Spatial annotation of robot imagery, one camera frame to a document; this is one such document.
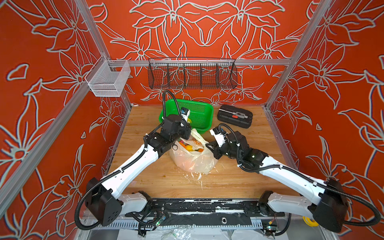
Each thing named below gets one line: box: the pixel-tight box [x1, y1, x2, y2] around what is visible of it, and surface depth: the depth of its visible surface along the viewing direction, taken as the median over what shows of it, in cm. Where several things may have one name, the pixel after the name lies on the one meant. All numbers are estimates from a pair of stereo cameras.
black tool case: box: [217, 104, 253, 129], surface depth 106 cm
